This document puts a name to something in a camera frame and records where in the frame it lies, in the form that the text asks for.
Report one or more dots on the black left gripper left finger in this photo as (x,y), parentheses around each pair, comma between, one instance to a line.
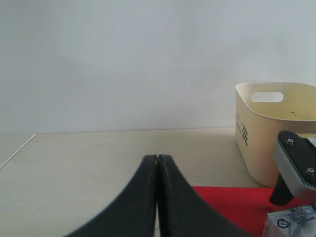
(133,212)

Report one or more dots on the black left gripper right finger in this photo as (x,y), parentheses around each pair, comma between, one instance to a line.
(182,212)

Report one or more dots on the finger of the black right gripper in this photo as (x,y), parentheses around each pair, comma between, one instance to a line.
(281,195)

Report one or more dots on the blue white milk carton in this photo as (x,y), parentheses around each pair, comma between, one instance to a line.
(294,222)

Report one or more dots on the red table cloth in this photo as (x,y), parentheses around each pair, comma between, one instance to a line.
(247,208)

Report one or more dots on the cream plastic storage bin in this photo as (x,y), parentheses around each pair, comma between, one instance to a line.
(262,111)

